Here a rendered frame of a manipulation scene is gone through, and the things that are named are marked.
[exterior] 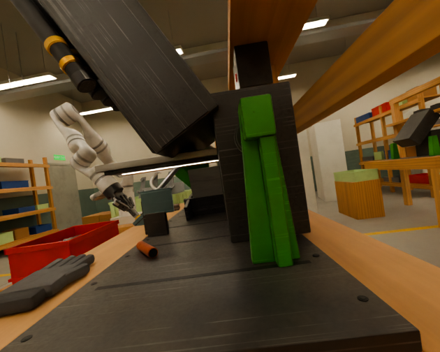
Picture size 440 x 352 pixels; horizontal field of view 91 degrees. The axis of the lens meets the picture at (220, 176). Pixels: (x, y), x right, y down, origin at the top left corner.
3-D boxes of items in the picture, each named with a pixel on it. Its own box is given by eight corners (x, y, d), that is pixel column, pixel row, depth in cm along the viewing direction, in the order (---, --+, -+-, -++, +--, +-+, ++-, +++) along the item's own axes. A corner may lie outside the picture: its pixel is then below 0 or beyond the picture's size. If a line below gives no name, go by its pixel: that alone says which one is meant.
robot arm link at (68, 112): (68, 98, 104) (104, 137, 123) (49, 108, 103) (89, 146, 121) (68, 104, 98) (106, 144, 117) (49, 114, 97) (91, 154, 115)
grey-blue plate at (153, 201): (145, 237, 65) (139, 191, 65) (148, 235, 67) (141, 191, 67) (176, 233, 65) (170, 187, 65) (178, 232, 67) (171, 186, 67)
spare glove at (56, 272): (52, 309, 31) (50, 291, 31) (-31, 325, 29) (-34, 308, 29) (107, 258, 51) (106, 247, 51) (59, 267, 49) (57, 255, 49)
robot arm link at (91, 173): (88, 188, 87) (103, 174, 86) (63, 160, 87) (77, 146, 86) (99, 186, 94) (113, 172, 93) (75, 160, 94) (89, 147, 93)
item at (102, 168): (96, 177, 59) (94, 165, 59) (123, 176, 75) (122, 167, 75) (236, 156, 58) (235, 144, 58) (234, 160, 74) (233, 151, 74)
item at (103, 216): (82, 233, 592) (79, 217, 592) (103, 225, 673) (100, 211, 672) (121, 229, 571) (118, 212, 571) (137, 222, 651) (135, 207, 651)
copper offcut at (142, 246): (158, 256, 47) (157, 246, 47) (149, 260, 45) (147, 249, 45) (145, 248, 54) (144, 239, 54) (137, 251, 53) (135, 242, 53)
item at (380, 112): (432, 198, 424) (416, 84, 423) (361, 188, 672) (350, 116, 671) (462, 194, 420) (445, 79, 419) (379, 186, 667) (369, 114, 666)
